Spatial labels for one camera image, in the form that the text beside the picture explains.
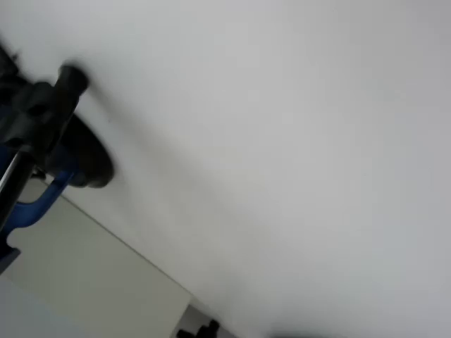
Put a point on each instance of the grey metal tube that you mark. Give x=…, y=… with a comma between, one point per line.
x=12, y=183

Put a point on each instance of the black round stand base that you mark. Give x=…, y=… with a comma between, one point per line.
x=88, y=155

